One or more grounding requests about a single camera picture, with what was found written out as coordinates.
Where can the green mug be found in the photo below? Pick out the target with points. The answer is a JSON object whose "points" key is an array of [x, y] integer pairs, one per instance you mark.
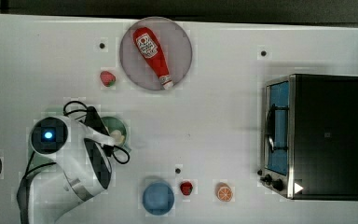
{"points": [[113, 123]]}

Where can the black toaster oven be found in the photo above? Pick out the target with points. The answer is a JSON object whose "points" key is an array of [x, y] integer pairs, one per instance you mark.
{"points": [[310, 137]]}

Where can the blue cup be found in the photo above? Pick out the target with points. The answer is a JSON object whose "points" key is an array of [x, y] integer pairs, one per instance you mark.
{"points": [[158, 198]]}

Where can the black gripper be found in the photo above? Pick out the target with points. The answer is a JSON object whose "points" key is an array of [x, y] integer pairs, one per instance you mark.
{"points": [[94, 121]]}

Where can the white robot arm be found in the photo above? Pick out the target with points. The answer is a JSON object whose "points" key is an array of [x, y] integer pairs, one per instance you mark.
{"points": [[80, 168]]}

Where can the green perforated colander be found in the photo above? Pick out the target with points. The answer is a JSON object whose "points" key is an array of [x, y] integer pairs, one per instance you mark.
{"points": [[35, 160]]}

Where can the pink strawberry toy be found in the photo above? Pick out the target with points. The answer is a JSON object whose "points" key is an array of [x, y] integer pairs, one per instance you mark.
{"points": [[107, 78]]}

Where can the red strawberry toy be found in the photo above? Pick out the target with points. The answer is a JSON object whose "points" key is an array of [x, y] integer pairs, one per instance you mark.
{"points": [[186, 188]]}

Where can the red ketchup bottle toy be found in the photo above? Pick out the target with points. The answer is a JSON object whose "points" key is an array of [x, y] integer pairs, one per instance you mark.
{"points": [[148, 45]]}

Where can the orange slice toy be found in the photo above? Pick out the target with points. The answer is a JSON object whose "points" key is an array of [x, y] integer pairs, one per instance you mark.
{"points": [[224, 192]]}

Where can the peeled banana toy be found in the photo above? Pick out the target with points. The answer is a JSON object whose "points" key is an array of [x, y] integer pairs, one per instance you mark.
{"points": [[118, 136]]}

